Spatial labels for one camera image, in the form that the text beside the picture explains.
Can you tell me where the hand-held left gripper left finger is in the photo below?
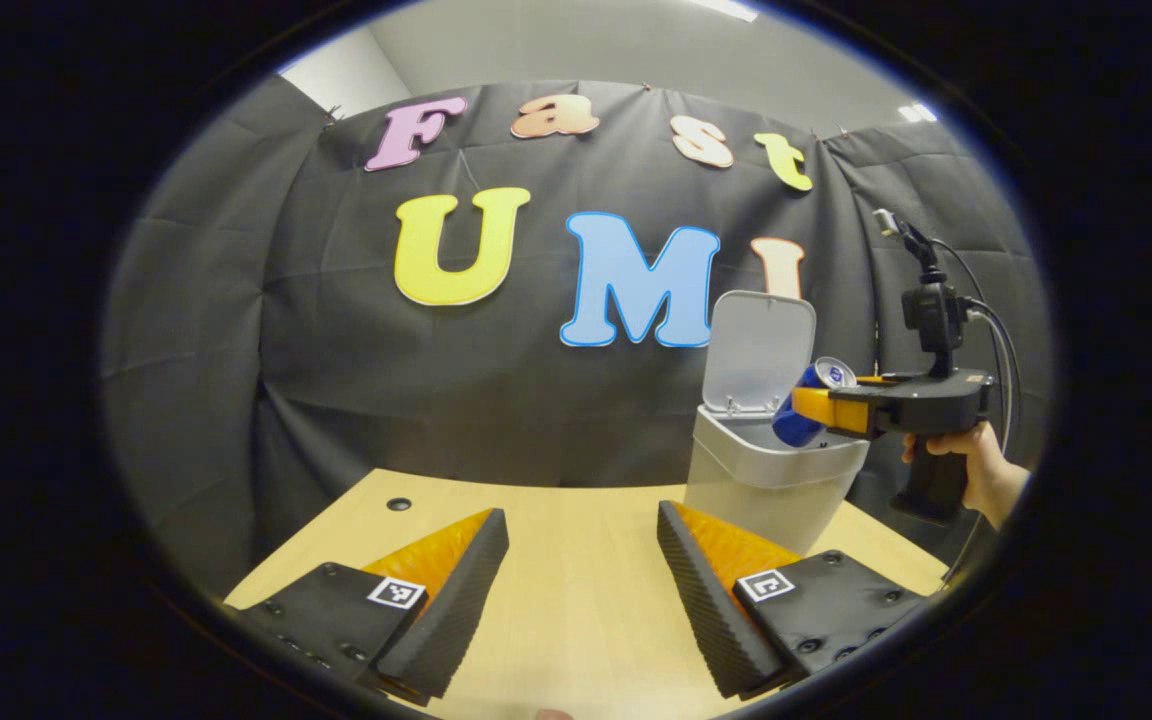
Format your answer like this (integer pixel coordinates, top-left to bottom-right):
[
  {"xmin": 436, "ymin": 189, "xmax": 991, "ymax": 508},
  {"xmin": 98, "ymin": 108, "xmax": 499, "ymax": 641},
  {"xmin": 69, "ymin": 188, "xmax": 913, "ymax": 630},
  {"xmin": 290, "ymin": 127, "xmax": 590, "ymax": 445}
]
[{"xmin": 221, "ymin": 508, "xmax": 512, "ymax": 706}]

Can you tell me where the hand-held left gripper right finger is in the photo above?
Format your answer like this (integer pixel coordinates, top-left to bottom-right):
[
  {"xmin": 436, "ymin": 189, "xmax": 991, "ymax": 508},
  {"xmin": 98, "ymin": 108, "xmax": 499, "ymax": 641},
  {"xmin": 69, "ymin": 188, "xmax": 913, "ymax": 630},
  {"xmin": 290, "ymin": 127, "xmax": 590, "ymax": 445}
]
[{"xmin": 656, "ymin": 500, "xmax": 942, "ymax": 701}]

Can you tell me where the white desktop garbage bin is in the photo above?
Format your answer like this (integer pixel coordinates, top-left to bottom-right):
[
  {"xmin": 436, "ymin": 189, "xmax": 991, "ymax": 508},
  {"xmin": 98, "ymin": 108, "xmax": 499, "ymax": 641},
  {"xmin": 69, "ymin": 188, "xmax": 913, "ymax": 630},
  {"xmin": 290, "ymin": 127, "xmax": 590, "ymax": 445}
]
[{"xmin": 684, "ymin": 290, "xmax": 872, "ymax": 557}]

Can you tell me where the wooden desktop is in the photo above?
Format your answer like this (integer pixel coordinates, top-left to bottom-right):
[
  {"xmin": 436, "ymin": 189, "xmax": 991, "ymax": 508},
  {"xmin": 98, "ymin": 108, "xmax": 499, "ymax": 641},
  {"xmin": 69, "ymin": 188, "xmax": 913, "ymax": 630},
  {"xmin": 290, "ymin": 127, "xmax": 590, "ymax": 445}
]
[{"xmin": 224, "ymin": 468, "xmax": 952, "ymax": 720}]

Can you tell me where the black backdrop cloth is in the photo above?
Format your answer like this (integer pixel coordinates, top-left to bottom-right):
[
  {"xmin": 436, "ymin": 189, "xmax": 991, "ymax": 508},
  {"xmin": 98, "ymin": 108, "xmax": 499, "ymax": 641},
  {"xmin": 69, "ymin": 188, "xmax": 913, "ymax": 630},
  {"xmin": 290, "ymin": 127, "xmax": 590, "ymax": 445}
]
[{"xmin": 101, "ymin": 78, "xmax": 1052, "ymax": 591}]

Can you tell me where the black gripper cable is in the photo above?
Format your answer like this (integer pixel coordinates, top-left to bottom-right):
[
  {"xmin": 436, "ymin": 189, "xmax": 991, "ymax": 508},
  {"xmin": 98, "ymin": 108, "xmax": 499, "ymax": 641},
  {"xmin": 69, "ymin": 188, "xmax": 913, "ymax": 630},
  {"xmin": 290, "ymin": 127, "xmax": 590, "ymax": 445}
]
[{"xmin": 931, "ymin": 238, "xmax": 1025, "ymax": 451}]

